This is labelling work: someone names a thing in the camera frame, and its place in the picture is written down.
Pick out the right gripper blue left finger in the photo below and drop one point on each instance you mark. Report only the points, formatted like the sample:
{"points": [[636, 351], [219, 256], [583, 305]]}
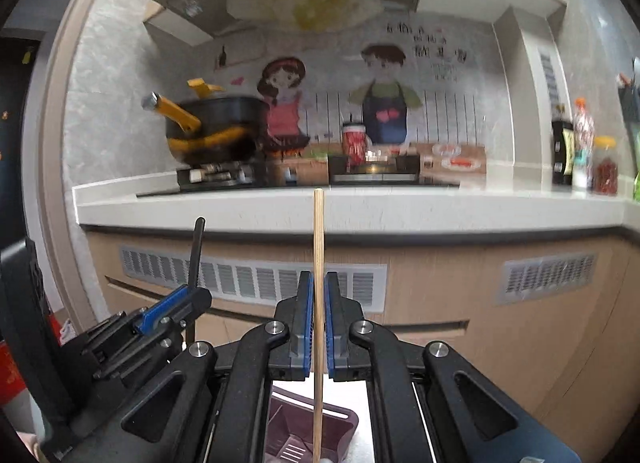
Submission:
{"points": [[301, 326]]}

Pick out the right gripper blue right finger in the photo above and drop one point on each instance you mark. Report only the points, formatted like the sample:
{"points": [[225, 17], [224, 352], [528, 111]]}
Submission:
{"points": [[336, 328]]}

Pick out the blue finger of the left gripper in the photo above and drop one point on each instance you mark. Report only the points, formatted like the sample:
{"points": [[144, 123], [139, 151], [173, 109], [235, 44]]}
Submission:
{"points": [[189, 305], [151, 318]]}

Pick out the black handled steel spoon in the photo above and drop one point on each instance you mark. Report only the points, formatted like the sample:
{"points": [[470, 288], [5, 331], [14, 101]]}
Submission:
{"points": [[194, 268]]}

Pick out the long grey vent grille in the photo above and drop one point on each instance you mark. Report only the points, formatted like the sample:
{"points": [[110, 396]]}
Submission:
{"points": [[252, 282]]}

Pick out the maroon plastic utensil holder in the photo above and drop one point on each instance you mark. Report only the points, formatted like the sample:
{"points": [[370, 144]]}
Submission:
{"points": [[290, 429]]}

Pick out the red box on floor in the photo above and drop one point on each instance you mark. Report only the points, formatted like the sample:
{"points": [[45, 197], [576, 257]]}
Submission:
{"points": [[11, 381]]}

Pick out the gas stove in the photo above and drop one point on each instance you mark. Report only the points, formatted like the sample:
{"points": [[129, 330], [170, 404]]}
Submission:
{"points": [[333, 170]]}

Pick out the black yellow cooking pot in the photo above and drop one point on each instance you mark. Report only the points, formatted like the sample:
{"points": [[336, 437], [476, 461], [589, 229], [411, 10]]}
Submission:
{"points": [[213, 127]]}

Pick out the small grey vent grille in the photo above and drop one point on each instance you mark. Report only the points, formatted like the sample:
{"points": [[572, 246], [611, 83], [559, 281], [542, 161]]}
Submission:
{"points": [[540, 277]]}

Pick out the dark sauce bottle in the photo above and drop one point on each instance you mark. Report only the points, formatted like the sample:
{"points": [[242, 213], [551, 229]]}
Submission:
{"points": [[563, 146]]}

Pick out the orange capped clear bottle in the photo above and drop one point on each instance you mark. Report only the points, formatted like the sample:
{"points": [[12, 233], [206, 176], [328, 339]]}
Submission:
{"points": [[584, 135]]}

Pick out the yellow lid jar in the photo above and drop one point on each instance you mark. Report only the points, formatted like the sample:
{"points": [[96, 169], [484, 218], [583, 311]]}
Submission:
{"points": [[605, 166]]}

